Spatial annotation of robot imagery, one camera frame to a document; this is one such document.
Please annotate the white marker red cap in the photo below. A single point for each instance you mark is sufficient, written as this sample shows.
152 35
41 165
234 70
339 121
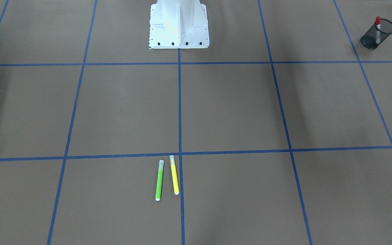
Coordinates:
378 32

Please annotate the green highlighter pen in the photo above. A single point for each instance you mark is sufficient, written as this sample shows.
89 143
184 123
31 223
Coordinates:
158 193

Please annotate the yellow highlighter pen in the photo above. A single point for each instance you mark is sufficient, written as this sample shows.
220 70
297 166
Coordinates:
175 180

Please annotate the near black mesh pen cup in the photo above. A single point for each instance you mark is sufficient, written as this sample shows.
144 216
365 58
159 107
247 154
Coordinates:
368 39

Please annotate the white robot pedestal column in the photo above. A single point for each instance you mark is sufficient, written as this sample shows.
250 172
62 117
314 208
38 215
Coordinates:
178 24

